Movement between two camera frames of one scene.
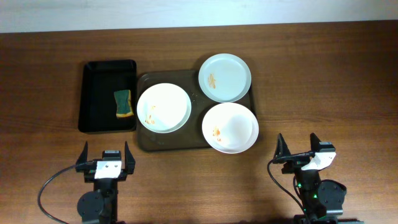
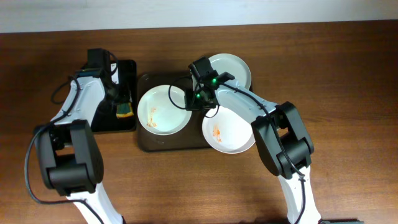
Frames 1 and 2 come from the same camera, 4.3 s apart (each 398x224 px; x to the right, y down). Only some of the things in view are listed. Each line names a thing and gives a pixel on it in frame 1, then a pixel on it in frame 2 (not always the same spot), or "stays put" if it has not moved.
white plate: x=230 y=127 stays put
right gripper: x=292 y=167 -> x=191 y=101
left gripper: x=90 y=175 -> x=120 y=99
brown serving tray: x=189 y=137 stays put
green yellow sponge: x=123 y=102 stays put
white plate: x=163 y=108 stays put
